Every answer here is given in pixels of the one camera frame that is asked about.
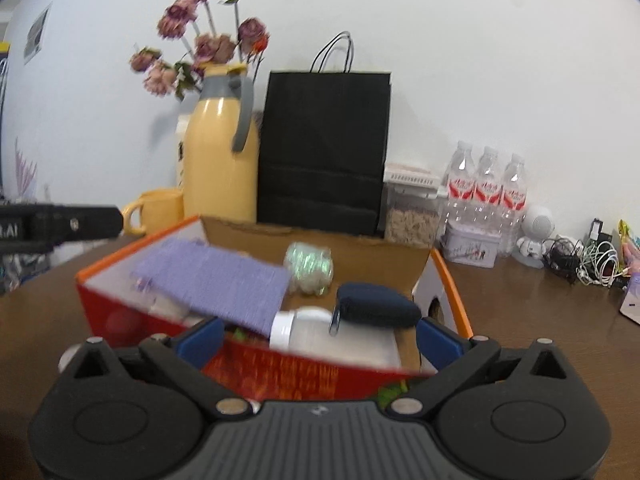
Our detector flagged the purple plant wall sticker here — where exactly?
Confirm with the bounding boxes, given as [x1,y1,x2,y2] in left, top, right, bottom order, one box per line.
[12,137,40,201]

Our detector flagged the tangle of cables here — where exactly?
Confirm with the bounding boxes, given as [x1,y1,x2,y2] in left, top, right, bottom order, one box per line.
[542,217,613,281]

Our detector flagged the white carton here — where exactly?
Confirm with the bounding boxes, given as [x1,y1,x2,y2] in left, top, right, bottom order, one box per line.
[176,114,193,192]

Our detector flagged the wall poster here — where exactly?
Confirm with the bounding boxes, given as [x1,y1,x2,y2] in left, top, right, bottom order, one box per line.
[23,4,52,65]

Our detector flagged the clear snack container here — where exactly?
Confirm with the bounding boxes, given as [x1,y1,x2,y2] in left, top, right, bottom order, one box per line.
[382,162,448,248]

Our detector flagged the purple knitted cloth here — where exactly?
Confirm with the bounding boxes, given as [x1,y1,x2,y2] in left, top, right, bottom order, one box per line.
[131,237,291,336]

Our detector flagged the dark hanging board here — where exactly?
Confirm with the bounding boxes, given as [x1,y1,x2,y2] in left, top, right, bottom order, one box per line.
[0,42,10,126]

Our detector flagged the iridescent green wad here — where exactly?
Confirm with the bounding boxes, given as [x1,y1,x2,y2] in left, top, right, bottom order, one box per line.
[283,241,335,296]

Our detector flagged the white plastic bottle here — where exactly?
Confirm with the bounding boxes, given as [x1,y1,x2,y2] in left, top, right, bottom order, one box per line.
[269,307,403,368]

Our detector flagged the colourful snack packet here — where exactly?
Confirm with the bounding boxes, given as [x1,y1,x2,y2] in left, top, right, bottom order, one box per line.
[617,219,640,276]

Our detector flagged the pale printed tin box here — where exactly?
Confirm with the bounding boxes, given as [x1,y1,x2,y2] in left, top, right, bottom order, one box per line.
[442,221,501,268]

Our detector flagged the yellow mug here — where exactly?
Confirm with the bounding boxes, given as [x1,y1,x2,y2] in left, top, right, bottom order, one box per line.
[121,188,186,236]

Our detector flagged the black paper bag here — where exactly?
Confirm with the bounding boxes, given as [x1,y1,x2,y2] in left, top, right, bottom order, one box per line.
[256,31,393,237]

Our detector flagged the white robot figure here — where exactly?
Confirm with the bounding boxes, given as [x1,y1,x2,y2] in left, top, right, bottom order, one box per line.
[515,205,557,268]

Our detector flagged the yellow thermos jug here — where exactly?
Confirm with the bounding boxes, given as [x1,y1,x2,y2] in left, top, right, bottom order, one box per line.
[182,62,261,223]

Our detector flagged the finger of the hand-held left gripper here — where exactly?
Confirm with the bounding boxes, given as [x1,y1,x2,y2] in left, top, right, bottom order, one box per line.
[25,203,123,242]

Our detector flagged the navy zip case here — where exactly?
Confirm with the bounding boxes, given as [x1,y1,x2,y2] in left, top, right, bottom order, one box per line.
[327,282,423,337]

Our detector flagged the white cable bundle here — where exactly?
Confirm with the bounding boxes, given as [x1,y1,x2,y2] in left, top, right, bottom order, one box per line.
[575,240,628,288]

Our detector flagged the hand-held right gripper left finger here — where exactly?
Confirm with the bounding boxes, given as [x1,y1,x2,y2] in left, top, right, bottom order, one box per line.
[59,317,251,416]

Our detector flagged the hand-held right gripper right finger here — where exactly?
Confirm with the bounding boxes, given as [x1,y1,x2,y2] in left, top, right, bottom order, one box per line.
[390,317,576,416]

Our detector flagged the purple packet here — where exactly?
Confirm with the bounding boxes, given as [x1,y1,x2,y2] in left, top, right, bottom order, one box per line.
[619,272,640,325]

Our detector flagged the orange cardboard box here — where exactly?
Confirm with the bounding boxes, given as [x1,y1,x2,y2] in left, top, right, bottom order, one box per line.
[75,214,475,403]

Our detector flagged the dried pink roses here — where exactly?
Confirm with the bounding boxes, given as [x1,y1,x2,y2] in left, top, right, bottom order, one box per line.
[129,0,271,101]

